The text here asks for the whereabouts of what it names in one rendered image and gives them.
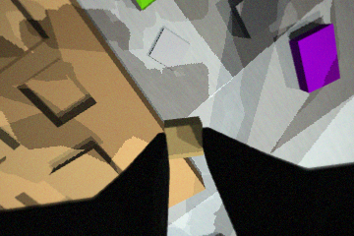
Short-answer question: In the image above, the purple block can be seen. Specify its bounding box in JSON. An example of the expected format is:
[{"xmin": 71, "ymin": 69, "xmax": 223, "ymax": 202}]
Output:
[{"xmin": 288, "ymin": 24, "xmax": 340, "ymax": 93}]

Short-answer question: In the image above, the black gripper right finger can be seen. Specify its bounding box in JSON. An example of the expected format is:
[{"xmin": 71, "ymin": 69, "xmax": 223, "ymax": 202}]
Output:
[{"xmin": 202, "ymin": 127, "xmax": 354, "ymax": 236}]

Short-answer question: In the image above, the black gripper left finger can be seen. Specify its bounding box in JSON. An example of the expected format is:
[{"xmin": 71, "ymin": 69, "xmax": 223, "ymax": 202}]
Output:
[{"xmin": 0, "ymin": 132, "xmax": 170, "ymax": 236}]

